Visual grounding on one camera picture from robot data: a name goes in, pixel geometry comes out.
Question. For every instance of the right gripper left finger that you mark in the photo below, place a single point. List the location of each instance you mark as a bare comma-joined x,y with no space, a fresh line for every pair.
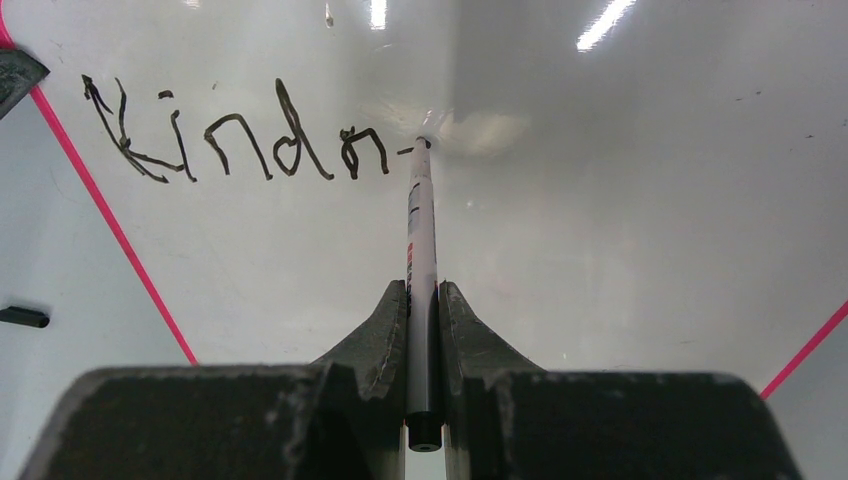
338,417

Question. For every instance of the white whiteboard marker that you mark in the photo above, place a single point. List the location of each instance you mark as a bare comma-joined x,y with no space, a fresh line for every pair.
423,416

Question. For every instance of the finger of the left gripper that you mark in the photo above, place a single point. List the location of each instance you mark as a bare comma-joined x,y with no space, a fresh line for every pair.
20,73

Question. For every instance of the black marker cap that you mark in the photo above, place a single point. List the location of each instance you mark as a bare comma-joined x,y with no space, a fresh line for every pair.
22,316

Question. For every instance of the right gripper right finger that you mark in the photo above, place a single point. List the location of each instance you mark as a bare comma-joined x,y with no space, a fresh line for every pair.
507,418

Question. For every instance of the pink framed whiteboard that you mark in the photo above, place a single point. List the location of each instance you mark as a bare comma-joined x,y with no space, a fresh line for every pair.
618,184

